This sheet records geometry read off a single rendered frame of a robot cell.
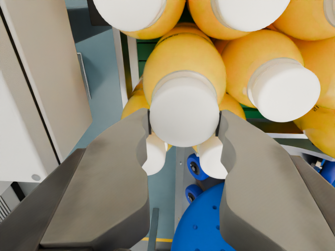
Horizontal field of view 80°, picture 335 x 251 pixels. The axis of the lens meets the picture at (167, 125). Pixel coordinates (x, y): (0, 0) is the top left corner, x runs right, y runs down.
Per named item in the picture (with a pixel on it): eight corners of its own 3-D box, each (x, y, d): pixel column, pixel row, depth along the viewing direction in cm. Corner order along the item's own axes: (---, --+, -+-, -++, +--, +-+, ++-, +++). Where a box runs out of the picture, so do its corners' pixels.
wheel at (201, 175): (201, 187, 32) (211, 182, 33) (204, 166, 29) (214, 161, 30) (184, 171, 35) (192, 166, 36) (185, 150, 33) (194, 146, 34)
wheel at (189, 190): (201, 215, 35) (210, 209, 36) (196, 192, 34) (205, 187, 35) (186, 205, 39) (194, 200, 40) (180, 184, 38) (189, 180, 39)
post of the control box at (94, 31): (148, 10, 106) (13, 54, 21) (147, 1, 104) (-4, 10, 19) (155, 10, 106) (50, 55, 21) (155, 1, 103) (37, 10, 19)
